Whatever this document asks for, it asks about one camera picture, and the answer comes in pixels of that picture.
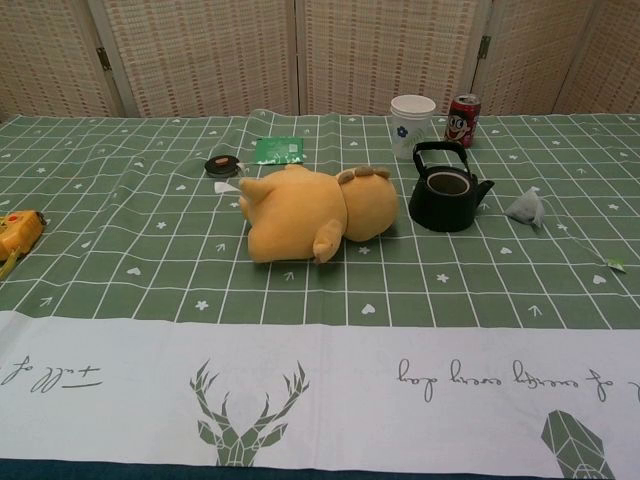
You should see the pyramid tea bag with string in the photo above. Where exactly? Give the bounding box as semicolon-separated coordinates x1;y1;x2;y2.
503;186;629;275

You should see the green packet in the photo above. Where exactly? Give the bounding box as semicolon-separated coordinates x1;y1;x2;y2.
252;137;307;166

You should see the black teapot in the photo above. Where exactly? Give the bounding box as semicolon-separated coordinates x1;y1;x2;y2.
408;141;496;233

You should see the small black round disc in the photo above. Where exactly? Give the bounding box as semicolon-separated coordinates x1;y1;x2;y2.
204;155;245;178

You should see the yellow plush toy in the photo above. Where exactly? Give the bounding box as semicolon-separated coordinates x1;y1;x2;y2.
214;164;400;265

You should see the white paper cup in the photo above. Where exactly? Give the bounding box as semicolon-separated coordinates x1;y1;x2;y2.
390;94;437;160

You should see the green checked tablecloth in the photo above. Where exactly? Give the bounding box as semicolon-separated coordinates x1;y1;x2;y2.
0;108;640;469

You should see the red drink can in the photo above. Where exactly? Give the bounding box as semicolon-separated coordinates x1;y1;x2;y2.
443;93;482;149

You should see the woven folding screen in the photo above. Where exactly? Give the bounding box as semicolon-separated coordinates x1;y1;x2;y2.
0;0;640;120

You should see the yellow tape measure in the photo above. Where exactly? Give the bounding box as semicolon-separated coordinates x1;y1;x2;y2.
0;210;46;279

